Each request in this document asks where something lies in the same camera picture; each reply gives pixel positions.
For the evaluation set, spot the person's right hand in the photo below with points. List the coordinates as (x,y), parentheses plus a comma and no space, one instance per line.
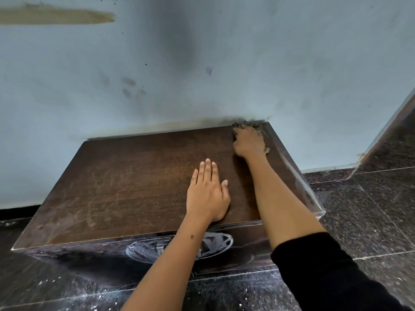
(249,142)

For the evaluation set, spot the person's left hand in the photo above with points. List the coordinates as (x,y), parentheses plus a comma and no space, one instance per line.
(207,200)

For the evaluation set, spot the person's left middle finger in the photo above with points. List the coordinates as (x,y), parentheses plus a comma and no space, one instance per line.
(208,170)

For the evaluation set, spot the person's right fingers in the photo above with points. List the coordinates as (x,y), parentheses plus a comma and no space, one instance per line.
(248,130)

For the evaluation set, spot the person's left thumb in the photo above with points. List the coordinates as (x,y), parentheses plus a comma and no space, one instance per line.
(225,188)

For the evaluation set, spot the person's left little finger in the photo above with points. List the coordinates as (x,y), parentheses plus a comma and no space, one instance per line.
(194,178)

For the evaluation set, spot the grey cleaning rag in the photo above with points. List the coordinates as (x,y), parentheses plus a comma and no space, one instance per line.
(256,124)

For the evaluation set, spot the person's left forearm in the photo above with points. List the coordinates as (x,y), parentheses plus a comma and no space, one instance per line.
(168,265)

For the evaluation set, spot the person's right forearm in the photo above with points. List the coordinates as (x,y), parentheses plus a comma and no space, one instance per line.
(278,200)

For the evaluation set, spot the dark brown wooden cabinet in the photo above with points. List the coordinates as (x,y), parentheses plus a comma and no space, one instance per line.
(129,178)

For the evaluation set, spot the black sleeve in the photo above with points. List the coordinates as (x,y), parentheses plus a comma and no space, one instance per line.
(324,275)

